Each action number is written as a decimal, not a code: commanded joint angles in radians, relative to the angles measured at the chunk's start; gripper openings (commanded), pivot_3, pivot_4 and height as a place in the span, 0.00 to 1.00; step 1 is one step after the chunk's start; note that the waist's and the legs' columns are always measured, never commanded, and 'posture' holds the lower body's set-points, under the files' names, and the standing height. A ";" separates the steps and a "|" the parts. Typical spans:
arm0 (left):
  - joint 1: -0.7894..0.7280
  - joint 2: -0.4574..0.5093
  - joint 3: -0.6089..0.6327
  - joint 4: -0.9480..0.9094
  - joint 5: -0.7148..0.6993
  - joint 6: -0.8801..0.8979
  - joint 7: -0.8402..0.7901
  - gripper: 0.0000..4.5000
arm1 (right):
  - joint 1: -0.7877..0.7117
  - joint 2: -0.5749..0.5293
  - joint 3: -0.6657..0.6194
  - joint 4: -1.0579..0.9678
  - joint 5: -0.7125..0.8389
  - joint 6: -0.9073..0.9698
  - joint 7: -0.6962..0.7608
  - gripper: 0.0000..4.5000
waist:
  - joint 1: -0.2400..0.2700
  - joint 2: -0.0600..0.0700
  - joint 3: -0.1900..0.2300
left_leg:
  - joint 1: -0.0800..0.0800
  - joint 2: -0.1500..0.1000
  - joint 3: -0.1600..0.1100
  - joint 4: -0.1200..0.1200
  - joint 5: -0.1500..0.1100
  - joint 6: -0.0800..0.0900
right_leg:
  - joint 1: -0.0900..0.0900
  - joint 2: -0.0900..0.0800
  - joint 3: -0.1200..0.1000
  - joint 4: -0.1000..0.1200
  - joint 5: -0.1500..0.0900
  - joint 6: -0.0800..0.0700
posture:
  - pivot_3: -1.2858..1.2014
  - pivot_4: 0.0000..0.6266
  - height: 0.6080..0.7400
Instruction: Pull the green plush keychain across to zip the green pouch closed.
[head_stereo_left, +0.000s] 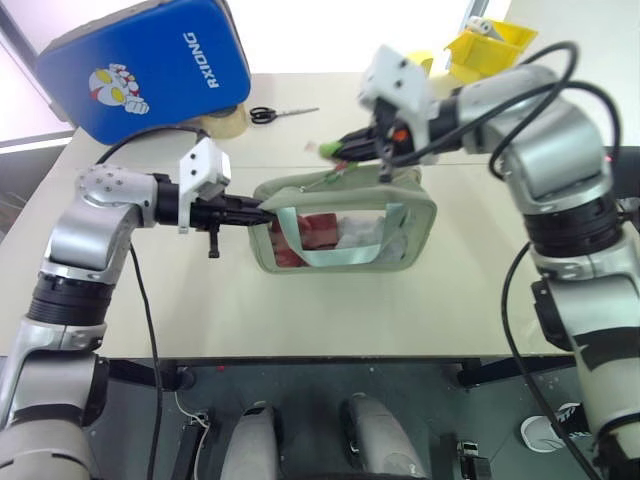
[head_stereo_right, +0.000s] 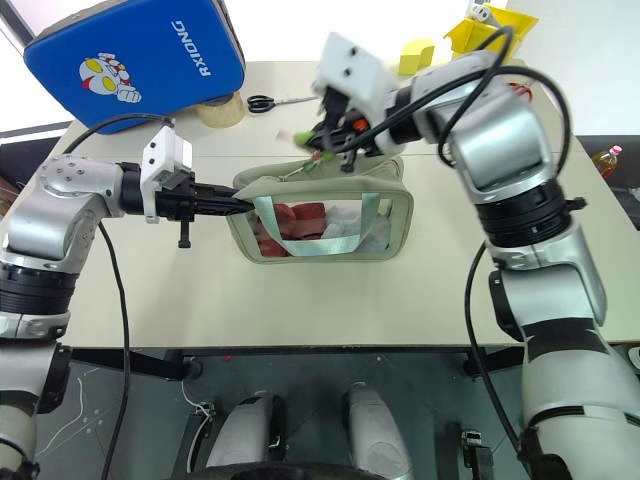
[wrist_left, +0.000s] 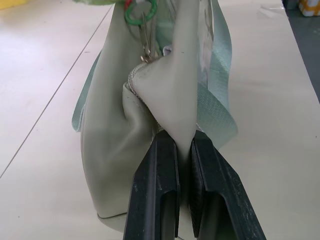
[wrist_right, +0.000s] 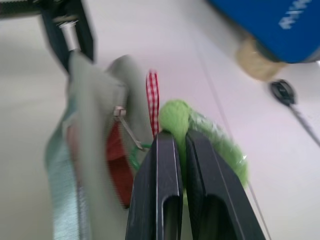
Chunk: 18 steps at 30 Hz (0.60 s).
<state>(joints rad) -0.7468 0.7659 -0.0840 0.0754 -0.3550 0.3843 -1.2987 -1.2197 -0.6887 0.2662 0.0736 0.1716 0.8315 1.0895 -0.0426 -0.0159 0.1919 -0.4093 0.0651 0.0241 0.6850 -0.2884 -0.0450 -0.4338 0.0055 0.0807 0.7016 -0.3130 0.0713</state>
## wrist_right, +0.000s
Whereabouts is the green keychain cord loop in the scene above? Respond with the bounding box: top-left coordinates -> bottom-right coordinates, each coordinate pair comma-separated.
128,143 -> 152,174

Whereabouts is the black round clip with wire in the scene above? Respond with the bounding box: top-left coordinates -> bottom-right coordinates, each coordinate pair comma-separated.
269,79 -> 320,148

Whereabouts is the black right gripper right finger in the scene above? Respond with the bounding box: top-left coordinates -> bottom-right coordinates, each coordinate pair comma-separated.
185,129 -> 273,240

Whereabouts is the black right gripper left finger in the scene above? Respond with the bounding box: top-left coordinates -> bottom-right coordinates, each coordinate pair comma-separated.
126,131 -> 185,240

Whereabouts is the red white gingham ribbon loop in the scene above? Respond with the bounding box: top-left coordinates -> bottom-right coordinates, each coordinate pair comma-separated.
145,69 -> 161,138

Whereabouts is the green plush keychain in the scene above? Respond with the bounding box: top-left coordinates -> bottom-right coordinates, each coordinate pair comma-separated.
158,99 -> 251,204

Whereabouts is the beige round cork cylinder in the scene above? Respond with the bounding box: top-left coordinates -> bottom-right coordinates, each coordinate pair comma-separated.
234,34 -> 286,81

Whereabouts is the silver metal zipper pull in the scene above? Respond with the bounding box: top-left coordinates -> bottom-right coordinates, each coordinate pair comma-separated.
112,105 -> 147,152

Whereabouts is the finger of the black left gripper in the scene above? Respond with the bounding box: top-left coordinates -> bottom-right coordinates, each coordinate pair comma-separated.
39,9 -> 72,76
73,0 -> 98,64

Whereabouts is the green fabric zipper pouch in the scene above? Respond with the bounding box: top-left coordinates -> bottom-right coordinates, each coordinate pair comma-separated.
43,54 -> 149,240

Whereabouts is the blue box with white print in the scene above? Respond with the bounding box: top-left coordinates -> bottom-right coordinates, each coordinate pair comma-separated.
203,0 -> 320,65

